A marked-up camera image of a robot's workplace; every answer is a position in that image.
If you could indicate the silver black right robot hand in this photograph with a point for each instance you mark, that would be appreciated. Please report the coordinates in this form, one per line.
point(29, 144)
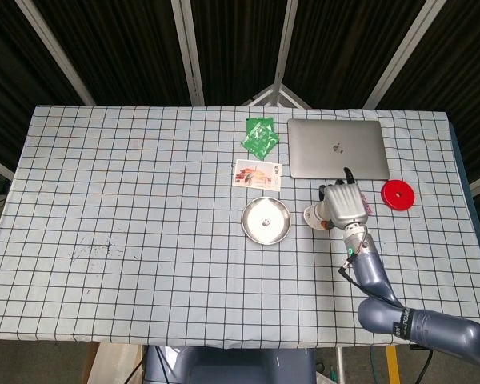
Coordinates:
point(346, 204)

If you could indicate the white paper cup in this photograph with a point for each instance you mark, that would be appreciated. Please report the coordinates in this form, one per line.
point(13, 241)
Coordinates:
point(314, 214)

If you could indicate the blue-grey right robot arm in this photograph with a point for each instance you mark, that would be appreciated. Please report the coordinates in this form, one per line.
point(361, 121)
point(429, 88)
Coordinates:
point(384, 296)

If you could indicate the round metal plate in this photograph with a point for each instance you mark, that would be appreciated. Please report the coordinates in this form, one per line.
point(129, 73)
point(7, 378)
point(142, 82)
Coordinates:
point(278, 232)

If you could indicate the pink patterned square packet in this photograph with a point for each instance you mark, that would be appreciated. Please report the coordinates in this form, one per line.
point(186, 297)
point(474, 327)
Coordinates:
point(369, 208)

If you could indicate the red round disc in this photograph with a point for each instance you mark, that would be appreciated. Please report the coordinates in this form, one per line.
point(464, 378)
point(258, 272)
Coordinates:
point(392, 200)

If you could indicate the grey closed laptop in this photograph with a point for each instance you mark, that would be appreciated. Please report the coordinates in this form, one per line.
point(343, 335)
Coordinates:
point(316, 152)

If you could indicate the postcard with palace picture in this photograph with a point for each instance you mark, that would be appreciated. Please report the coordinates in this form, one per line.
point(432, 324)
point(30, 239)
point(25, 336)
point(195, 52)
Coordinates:
point(258, 176)

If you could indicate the green foil packet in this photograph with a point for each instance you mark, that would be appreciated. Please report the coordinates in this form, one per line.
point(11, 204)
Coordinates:
point(260, 142)
point(253, 123)

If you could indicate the dark blue table skirt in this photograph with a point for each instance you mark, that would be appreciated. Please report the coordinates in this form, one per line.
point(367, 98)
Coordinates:
point(474, 216)

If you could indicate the thin metal table leg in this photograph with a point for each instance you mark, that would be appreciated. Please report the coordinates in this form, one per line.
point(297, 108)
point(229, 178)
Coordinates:
point(340, 366)

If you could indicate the blue-grey robot torso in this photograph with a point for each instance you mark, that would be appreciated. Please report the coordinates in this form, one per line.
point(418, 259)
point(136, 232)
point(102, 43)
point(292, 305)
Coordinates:
point(232, 366)

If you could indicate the light blue checkered tablecloth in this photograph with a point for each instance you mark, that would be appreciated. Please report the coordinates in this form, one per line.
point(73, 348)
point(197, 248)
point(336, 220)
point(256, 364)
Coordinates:
point(144, 220)

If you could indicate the beige cardboard box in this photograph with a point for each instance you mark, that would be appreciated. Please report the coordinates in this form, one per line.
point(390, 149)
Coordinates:
point(112, 364)

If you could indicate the white triangular frame brace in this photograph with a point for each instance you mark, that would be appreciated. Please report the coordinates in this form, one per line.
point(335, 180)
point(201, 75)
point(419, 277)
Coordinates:
point(278, 94)

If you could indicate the white metal frame post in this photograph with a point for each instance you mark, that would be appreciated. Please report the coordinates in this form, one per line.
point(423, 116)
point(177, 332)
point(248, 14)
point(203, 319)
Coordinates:
point(189, 52)
point(402, 54)
point(285, 44)
point(56, 52)

